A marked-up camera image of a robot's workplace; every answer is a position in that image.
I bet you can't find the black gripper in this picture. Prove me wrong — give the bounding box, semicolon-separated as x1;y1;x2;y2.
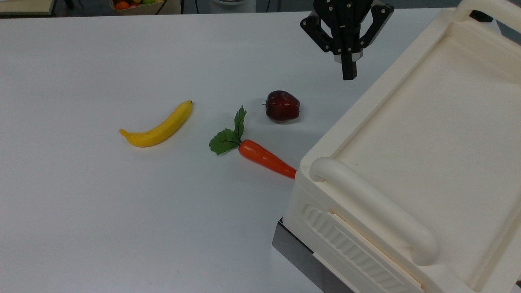
300;0;394;80

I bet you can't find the dark red toy apple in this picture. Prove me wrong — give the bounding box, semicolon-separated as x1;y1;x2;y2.
263;90;301;122

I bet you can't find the cream plastic tray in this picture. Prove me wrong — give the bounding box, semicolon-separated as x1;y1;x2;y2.
283;0;521;293

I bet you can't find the orange toy carrot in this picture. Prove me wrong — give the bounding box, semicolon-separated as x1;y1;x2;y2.
209;105;298;180

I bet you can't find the tan fruit basket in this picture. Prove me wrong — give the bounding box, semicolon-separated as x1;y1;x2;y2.
109;0;168;15

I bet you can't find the yellow toy banana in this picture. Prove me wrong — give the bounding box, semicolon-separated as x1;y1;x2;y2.
119;100;193;148

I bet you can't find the wooden board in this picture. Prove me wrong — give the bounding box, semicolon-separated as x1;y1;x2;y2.
0;0;56;16

